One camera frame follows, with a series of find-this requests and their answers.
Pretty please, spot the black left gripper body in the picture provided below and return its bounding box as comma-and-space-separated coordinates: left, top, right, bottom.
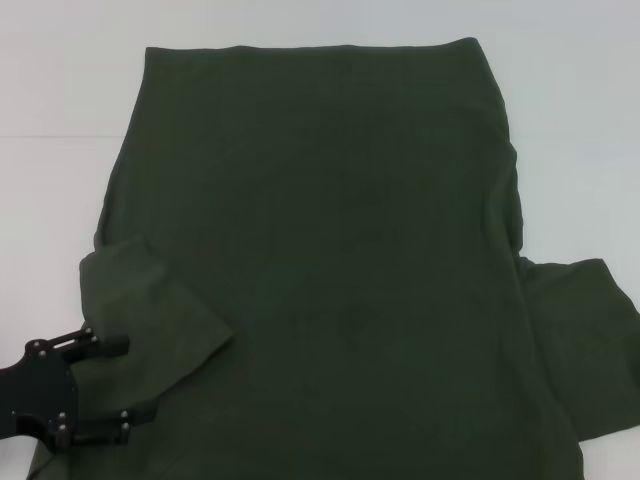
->
0, 338, 81, 454

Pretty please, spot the dark green t-shirt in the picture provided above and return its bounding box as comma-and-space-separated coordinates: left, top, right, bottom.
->
27, 35, 640, 480

